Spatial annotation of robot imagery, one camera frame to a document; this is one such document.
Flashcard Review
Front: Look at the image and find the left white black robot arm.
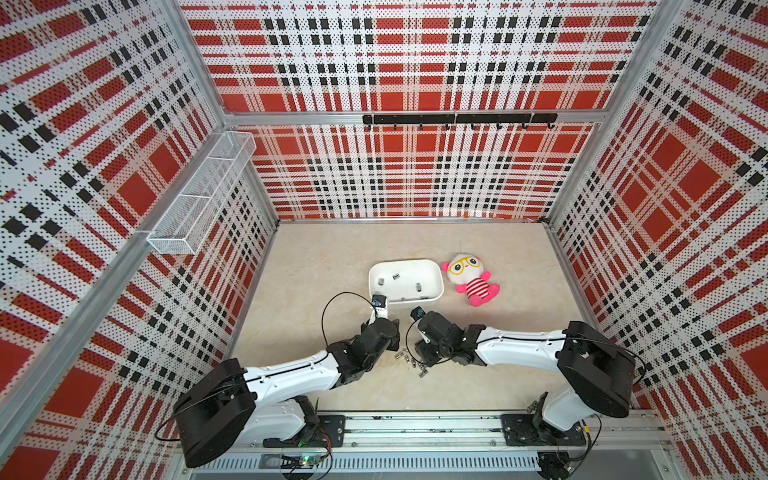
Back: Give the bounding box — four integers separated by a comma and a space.
172, 317, 400, 468

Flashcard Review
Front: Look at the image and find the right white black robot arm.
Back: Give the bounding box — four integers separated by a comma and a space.
411, 307, 636, 445

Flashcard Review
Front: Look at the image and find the white plastic storage box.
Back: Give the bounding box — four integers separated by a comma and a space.
368, 259, 445, 307

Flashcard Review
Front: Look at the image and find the pink white plush doll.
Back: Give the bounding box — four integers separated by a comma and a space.
441, 253, 501, 307

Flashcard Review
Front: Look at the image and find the green circuit board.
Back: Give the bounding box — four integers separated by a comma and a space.
280, 454, 324, 470

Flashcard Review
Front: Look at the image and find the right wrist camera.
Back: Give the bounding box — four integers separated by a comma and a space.
410, 306, 427, 324

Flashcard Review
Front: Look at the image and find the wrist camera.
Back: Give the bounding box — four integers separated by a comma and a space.
410, 306, 427, 324
369, 294, 388, 323

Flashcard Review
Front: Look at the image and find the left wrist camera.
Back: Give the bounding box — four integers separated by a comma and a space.
369, 294, 388, 323

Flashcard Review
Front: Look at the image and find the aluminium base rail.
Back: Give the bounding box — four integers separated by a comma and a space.
167, 410, 686, 479

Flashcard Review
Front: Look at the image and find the white wire mesh basket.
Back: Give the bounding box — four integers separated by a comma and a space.
148, 131, 255, 255

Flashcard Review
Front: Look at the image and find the black wall hook rail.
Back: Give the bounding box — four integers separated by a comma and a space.
362, 112, 558, 127

